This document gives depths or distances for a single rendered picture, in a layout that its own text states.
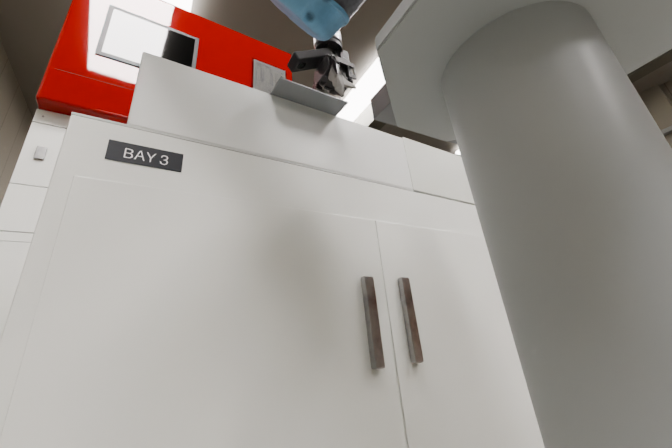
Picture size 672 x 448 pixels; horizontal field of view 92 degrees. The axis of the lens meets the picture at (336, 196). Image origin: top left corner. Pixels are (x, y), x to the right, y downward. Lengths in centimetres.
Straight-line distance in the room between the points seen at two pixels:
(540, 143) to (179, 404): 44
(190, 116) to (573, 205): 50
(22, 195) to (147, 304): 78
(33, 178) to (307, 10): 92
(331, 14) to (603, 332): 44
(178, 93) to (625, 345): 58
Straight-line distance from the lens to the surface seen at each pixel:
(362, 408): 55
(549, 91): 34
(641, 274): 29
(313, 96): 66
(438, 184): 83
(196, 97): 59
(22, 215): 116
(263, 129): 59
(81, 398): 45
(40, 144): 125
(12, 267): 112
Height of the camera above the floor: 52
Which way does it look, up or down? 24 degrees up
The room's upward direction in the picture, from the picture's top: 5 degrees counter-clockwise
